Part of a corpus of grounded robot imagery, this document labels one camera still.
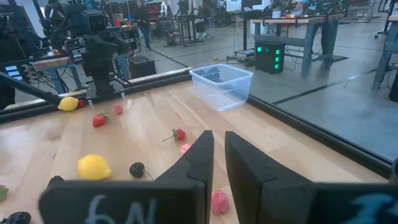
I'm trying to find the red strawberry with long stem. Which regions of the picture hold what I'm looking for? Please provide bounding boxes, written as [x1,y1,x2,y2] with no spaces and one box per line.
[161,128,187,143]

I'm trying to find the metal wire cart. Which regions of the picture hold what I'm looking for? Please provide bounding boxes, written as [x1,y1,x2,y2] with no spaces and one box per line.
[341,0,379,23]

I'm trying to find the black aluminium table frame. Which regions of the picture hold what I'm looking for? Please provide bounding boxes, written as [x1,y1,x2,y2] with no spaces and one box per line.
[0,67,393,180]

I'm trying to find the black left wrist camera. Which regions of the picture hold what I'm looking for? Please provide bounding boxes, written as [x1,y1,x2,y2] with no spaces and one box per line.
[88,10,107,34]

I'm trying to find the wooden table blue legs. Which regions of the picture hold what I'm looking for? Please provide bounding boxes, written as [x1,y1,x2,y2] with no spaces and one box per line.
[371,14,398,91]
[32,51,131,94]
[250,12,346,78]

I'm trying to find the yellow lemon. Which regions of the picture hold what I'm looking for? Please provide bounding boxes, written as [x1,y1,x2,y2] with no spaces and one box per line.
[57,96,80,112]
[76,154,113,181]

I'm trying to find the black computer tower green lights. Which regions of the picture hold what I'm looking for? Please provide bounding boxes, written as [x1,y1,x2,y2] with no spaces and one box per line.
[254,42,286,75]

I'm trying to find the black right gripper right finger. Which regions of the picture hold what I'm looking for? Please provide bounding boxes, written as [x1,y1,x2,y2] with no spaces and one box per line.
[224,130,398,224]

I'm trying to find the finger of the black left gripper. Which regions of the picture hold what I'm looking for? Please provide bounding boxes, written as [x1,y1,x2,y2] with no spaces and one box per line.
[65,36,102,74]
[102,27,138,71]

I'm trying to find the black standing desk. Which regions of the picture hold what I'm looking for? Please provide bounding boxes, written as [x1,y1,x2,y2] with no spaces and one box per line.
[241,8,274,52]

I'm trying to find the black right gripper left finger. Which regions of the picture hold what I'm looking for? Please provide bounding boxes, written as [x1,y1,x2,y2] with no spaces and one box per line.
[37,129,215,224]

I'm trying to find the black controller box with screens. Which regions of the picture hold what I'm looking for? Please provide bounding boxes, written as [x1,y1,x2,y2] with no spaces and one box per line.
[0,60,35,85]

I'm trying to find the clear plastic tupperware container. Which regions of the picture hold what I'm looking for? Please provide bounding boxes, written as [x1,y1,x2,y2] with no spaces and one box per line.
[188,63,254,112]

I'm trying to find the person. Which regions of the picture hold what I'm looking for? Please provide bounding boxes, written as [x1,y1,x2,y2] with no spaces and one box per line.
[132,0,154,51]

